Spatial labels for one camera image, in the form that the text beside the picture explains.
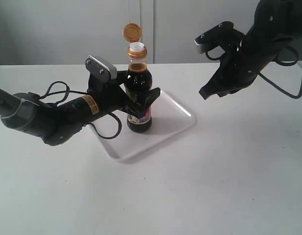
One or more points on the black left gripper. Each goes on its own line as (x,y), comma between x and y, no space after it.
(110,96)

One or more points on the white plastic tray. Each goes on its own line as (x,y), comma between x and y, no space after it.
(169,118)

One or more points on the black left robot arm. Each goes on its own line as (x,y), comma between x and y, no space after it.
(55,123)

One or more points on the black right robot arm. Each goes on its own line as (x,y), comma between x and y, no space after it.
(277,23)

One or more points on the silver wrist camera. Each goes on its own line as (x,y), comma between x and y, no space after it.
(209,40)
(101,69)

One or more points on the dark soy sauce bottle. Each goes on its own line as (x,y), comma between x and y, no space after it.
(139,78)

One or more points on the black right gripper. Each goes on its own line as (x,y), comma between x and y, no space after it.
(244,58)

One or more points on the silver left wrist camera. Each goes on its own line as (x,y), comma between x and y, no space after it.
(101,69)

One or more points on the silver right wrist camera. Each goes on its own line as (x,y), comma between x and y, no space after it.
(209,40)

